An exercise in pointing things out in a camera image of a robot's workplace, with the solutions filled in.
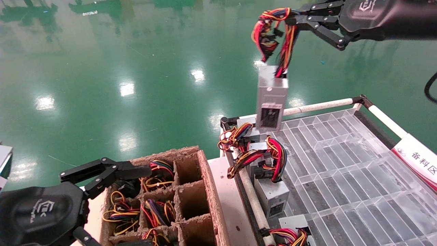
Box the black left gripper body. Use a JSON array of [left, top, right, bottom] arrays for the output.
[[0, 182, 88, 246]]

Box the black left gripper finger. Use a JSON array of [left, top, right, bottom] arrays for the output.
[[60, 158, 153, 201], [72, 227, 154, 246]]

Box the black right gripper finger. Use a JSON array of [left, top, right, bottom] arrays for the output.
[[285, 15, 350, 51], [300, 0, 346, 15]]

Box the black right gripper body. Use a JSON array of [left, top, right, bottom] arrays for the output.
[[339, 0, 437, 41]]

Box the grey power supply with cables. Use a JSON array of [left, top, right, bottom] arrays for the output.
[[142, 228, 173, 246], [218, 117, 258, 153], [141, 199, 177, 228], [102, 193, 141, 237], [141, 159, 175, 192], [226, 150, 291, 220], [269, 215, 309, 246], [251, 8, 298, 132], [248, 136, 288, 183]]

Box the brown divided cardboard box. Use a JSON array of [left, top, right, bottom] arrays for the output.
[[99, 146, 230, 246]]

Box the white and red sign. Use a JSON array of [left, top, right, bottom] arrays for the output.
[[391, 133, 437, 192]]

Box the clear plastic divided tray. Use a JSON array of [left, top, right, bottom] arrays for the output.
[[254, 109, 437, 246]]

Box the black cable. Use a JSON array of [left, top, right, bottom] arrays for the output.
[[424, 71, 437, 104]]

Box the white pipe cart frame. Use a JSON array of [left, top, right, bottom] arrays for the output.
[[220, 95, 437, 246]]

